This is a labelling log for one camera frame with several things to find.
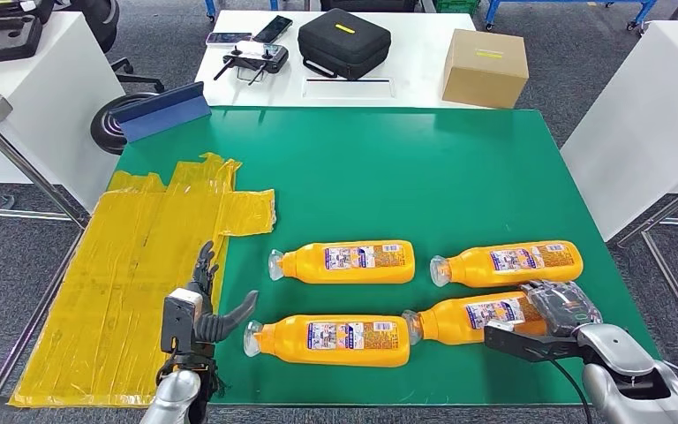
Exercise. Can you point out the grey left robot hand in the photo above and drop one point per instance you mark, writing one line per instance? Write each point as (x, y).
(213, 327)

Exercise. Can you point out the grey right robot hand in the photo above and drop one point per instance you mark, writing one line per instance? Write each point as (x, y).
(564, 307)

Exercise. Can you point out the orange detergent bottle clear cap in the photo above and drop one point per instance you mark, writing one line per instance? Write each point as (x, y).
(312, 266)
(450, 327)
(476, 275)
(289, 348)

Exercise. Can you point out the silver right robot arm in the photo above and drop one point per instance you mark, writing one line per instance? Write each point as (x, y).
(625, 374)

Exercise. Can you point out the yellow plastic sheet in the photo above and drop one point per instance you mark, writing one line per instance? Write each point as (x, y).
(111, 284)

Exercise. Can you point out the metal table leg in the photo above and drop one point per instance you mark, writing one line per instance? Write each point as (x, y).
(36, 310)

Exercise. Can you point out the plain white table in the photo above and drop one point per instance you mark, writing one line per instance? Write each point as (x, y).
(640, 117)

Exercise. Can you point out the blue tablet case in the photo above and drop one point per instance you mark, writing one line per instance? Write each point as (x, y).
(162, 117)

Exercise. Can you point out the black round stool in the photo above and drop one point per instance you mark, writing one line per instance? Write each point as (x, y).
(102, 129)

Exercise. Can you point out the brown cardboard box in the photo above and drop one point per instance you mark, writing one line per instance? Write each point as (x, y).
(485, 70)

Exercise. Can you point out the black drone remote controller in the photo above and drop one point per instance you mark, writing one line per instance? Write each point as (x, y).
(255, 58)

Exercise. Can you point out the pale smartphone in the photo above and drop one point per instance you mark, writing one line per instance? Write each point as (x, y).
(228, 38)

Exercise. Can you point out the black smartphone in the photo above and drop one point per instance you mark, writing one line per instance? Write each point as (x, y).
(273, 29)

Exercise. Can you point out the black zip carrying case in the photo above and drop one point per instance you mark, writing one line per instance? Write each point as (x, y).
(342, 44)

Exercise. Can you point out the green plastic crate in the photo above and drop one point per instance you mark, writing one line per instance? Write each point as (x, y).
(456, 5)

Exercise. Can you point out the black office chair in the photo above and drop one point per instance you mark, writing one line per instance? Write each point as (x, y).
(100, 18)

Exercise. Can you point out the black foam tray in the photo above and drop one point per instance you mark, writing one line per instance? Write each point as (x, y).
(16, 8)
(1, 42)

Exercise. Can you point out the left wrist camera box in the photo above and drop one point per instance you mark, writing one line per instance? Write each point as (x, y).
(176, 322)

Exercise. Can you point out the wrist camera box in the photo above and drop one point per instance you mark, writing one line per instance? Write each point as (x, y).
(176, 322)
(526, 345)

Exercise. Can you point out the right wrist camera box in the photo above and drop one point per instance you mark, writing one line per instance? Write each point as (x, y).
(526, 345)

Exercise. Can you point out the steel frame legs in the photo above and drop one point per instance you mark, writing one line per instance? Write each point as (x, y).
(673, 289)

